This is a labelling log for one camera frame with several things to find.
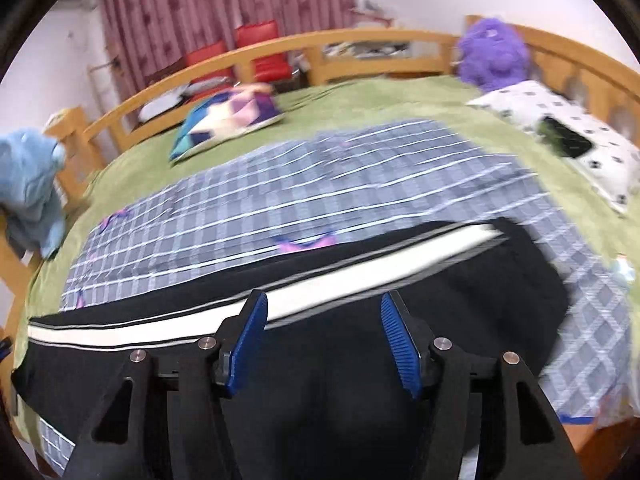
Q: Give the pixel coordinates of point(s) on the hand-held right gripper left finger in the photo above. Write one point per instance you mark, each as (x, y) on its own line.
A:
(248, 342)

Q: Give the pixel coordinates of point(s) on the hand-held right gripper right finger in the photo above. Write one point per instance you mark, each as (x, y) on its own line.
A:
(400, 345)

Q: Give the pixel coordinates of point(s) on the black pants with white stripe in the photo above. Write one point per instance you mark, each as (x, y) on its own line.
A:
(325, 385)

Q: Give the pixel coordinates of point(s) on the grey checked blanket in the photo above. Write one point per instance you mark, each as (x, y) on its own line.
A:
(300, 185)

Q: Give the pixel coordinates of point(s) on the colourful geometric pillow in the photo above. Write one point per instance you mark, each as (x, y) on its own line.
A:
(225, 120)

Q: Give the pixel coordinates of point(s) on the green bedspread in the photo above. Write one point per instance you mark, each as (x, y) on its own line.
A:
(375, 100)

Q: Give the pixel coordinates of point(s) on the white cloth bundle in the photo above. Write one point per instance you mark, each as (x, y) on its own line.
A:
(157, 106)

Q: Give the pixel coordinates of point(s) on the black phone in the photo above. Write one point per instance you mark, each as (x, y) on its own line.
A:
(565, 137)

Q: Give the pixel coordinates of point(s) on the light blue plush toy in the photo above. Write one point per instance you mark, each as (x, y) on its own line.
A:
(30, 185)

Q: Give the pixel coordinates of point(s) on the white patterned pillow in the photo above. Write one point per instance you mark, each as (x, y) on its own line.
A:
(525, 100)

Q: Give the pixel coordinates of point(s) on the red chair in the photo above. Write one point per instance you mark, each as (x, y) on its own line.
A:
(210, 57)
(260, 45)

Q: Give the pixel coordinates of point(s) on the cluttered desk items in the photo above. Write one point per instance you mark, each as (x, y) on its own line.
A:
(365, 49)

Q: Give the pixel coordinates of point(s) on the purple plush toy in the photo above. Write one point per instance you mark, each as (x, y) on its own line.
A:
(492, 55)

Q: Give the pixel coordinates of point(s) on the pink patterned curtain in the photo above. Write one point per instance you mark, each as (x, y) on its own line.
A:
(200, 0)

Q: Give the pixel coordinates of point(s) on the wooden bed frame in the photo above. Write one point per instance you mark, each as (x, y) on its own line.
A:
(280, 45)

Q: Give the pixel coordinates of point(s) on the white wall rack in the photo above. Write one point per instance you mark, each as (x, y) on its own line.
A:
(105, 80)

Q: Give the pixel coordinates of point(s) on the wall shelf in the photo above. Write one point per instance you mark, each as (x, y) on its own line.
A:
(372, 12)

